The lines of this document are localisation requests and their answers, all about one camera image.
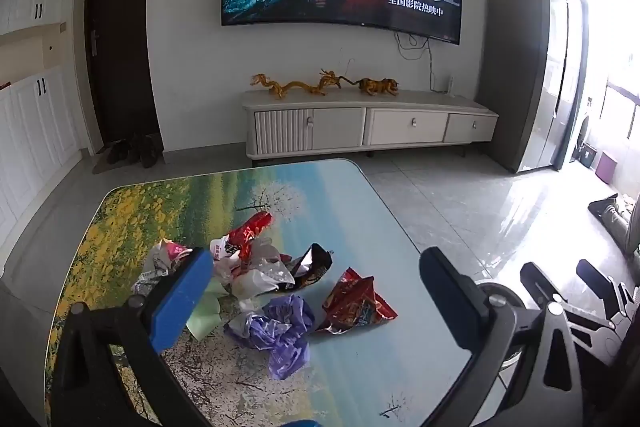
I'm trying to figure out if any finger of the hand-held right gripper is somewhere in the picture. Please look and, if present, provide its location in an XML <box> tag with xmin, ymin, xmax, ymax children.
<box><xmin>576</xmin><ymin>259</ymin><xmax>623</xmax><ymax>304</ymax></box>
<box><xmin>520</xmin><ymin>262</ymin><xmax>568</xmax><ymax>308</ymax></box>

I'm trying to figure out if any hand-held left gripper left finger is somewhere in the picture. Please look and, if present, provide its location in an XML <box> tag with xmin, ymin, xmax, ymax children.
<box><xmin>50</xmin><ymin>248</ymin><xmax>216</xmax><ymax>427</ymax></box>

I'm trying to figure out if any white red-printed plastic bag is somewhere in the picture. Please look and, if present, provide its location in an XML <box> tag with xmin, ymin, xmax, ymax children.
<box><xmin>209</xmin><ymin>237</ymin><xmax>251</xmax><ymax>279</ymax></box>

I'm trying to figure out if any landscape print table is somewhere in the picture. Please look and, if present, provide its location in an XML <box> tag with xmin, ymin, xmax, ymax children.
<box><xmin>44</xmin><ymin>158</ymin><xmax>473</xmax><ymax>427</ymax></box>

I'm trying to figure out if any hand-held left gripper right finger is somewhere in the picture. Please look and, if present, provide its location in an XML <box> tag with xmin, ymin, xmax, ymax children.
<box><xmin>419</xmin><ymin>248</ymin><xmax>586</xmax><ymax>427</ymax></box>

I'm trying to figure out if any television cable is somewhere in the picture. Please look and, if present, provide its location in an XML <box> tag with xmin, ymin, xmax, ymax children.
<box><xmin>395</xmin><ymin>32</ymin><xmax>437</xmax><ymax>92</ymax></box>

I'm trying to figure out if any light green paper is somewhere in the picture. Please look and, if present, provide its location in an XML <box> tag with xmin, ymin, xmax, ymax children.
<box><xmin>186</xmin><ymin>279</ymin><xmax>236</xmax><ymax>341</ymax></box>

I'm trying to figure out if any red snack wrapper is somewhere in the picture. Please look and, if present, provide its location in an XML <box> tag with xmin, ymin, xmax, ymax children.
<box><xmin>227</xmin><ymin>211</ymin><xmax>275</xmax><ymax>260</ymax></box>

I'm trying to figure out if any black snack packet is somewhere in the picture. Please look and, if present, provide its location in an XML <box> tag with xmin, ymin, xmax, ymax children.
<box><xmin>282</xmin><ymin>243</ymin><xmax>335</xmax><ymax>293</ymax></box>

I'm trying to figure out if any golden tiger figurine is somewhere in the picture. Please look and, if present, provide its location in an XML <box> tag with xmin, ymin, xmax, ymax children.
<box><xmin>345</xmin><ymin>77</ymin><xmax>401</xmax><ymax>98</ymax></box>

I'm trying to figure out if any silver wrapper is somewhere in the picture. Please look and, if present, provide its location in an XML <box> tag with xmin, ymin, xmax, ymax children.
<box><xmin>131</xmin><ymin>269</ymin><xmax>166</xmax><ymax>296</ymax></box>

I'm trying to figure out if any dark brown shoe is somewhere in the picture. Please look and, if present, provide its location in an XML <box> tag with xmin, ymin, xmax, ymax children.
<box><xmin>104</xmin><ymin>139</ymin><xmax>130</xmax><ymax>165</ymax></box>
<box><xmin>141</xmin><ymin>134</ymin><xmax>164</xmax><ymax>168</ymax></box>
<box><xmin>127</xmin><ymin>133</ymin><xmax>146</xmax><ymax>162</ymax></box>

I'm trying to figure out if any purple plastic bag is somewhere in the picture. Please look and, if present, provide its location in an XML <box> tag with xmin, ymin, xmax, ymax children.
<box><xmin>223</xmin><ymin>294</ymin><xmax>316</xmax><ymax>381</ymax></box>

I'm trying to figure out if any translucent white plastic bag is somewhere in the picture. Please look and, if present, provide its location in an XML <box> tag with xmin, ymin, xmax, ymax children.
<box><xmin>227</xmin><ymin>237</ymin><xmax>297</xmax><ymax>304</ymax></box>

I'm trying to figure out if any white television cabinet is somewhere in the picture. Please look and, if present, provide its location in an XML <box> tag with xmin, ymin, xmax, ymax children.
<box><xmin>242</xmin><ymin>88</ymin><xmax>500</xmax><ymax>160</ymax></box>

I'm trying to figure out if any white built-in cabinet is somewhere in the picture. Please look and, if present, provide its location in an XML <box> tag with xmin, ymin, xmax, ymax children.
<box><xmin>0</xmin><ymin>0</ymin><xmax>86</xmax><ymax>248</ymax></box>

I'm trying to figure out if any red chip bag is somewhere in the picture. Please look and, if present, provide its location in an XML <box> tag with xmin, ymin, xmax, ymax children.
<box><xmin>315</xmin><ymin>268</ymin><xmax>399</xmax><ymax>336</ymax></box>

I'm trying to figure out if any grey tall refrigerator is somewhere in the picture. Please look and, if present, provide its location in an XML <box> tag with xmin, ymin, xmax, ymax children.
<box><xmin>472</xmin><ymin>0</ymin><xmax>571</xmax><ymax>172</ymax></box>

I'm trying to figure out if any dark brown entrance door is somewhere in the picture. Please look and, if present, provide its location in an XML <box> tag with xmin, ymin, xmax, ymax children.
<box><xmin>86</xmin><ymin>0</ymin><xmax>162</xmax><ymax>154</ymax></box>

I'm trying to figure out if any purple storage box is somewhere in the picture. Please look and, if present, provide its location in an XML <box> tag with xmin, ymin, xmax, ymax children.
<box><xmin>597</xmin><ymin>154</ymin><xmax>616</xmax><ymax>186</ymax></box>

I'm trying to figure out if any golden dragon figurine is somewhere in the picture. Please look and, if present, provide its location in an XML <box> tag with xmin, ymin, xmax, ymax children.
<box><xmin>250</xmin><ymin>69</ymin><xmax>351</xmax><ymax>98</ymax></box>

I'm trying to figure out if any pink white carton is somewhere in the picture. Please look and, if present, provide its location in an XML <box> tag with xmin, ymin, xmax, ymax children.
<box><xmin>145</xmin><ymin>239</ymin><xmax>193</xmax><ymax>280</ymax></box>

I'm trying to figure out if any dark clothing pile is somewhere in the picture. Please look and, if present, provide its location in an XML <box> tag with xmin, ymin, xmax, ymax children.
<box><xmin>587</xmin><ymin>194</ymin><xmax>640</xmax><ymax>254</ymax></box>

